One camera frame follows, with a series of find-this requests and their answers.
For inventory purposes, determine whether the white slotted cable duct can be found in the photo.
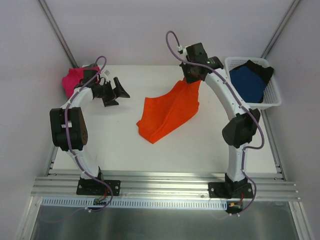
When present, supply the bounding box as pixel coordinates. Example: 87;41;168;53
41;197;227;211

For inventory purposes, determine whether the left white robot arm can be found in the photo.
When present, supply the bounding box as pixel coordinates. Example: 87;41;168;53
49;69;130;194

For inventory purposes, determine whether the blue t shirt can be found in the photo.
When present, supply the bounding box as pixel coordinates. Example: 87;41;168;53
229;66;267;103

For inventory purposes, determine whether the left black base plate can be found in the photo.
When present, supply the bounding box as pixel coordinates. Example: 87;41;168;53
76;178;121;196

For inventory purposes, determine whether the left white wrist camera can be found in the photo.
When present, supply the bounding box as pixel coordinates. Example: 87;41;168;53
100;70;110;82

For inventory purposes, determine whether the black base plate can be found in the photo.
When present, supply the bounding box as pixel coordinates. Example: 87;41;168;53
208;182;254;199
76;178;121;196

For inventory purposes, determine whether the orange t shirt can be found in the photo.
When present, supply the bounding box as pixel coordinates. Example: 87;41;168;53
136;79;201;144

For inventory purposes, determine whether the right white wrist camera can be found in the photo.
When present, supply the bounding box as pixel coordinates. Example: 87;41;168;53
177;45;188;58

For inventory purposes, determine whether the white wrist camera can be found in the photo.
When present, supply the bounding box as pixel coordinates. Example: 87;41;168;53
100;70;110;82
177;45;188;58

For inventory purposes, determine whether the black t shirt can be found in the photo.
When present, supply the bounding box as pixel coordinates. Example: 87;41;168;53
244;60;274;85

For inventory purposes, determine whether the grey folded t shirt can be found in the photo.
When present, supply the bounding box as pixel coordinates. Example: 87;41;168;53
84;63;100;71

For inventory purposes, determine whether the pink folded t shirt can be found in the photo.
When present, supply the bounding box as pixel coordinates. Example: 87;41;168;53
62;66;100;98

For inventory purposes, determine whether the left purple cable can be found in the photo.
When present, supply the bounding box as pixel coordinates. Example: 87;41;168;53
63;56;115;213

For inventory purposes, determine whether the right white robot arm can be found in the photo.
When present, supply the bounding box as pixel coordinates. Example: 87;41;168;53
178;42;261;199

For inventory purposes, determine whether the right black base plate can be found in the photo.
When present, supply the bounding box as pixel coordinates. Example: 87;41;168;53
208;182;254;199

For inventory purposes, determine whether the aluminium mounting rail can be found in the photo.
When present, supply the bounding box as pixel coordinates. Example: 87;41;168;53
31;169;302;202

